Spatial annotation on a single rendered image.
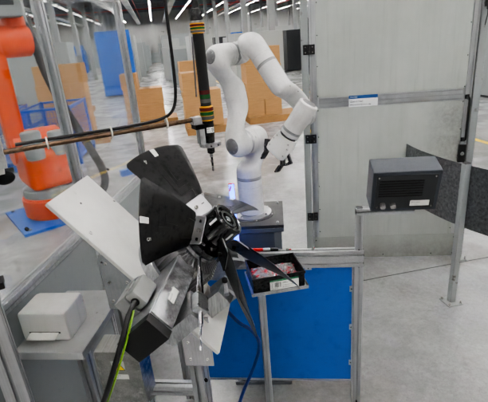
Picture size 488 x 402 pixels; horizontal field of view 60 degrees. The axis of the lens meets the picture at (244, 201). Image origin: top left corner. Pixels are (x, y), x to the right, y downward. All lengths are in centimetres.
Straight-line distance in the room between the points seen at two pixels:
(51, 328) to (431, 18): 282
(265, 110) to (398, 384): 772
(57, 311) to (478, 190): 231
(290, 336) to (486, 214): 140
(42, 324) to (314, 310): 116
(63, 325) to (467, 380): 201
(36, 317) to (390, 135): 256
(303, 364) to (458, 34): 232
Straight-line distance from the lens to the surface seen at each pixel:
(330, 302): 204
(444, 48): 327
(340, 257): 189
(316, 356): 223
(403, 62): 320
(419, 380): 258
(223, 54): 188
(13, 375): 146
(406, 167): 176
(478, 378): 268
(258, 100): 947
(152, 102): 1051
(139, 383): 156
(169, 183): 140
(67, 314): 155
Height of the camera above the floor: 175
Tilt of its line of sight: 21 degrees down
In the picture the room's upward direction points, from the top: 5 degrees counter-clockwise
